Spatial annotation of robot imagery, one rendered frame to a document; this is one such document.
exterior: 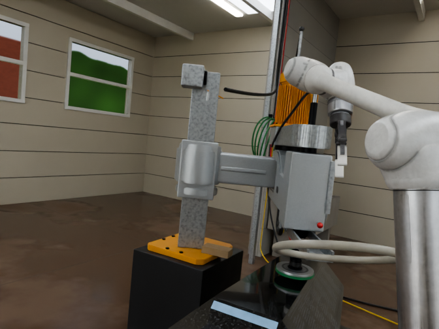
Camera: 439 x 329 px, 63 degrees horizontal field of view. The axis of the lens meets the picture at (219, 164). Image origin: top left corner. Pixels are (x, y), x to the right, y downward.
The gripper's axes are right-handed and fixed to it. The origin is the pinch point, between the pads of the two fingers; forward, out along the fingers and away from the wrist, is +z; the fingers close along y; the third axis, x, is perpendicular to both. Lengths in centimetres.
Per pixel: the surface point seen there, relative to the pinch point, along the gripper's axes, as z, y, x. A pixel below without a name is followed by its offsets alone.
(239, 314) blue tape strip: 54, 47, 40
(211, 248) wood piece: 20, 121, 77
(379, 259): 26.4, 35.9, -17.0
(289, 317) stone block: 53, 53, 19
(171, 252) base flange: 25, 115, 104
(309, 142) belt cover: -32, 55, 12
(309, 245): 26.8, 0.7, 9.9
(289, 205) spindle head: -1, 68, 21
